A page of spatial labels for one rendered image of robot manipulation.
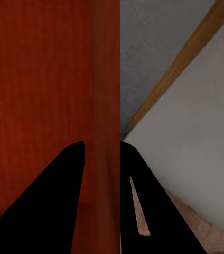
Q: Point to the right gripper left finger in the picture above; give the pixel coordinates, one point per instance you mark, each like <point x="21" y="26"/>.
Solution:
<point x="42" y="219"/>

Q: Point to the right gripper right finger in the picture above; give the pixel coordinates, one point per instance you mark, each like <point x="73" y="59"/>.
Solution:
<point x="170" y="234"/>

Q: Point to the storage box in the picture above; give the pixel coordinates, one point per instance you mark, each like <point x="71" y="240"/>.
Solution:
<point x="60" y="84"/>

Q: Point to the door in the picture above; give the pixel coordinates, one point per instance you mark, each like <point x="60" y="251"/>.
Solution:
<point x="205" y="31"/>

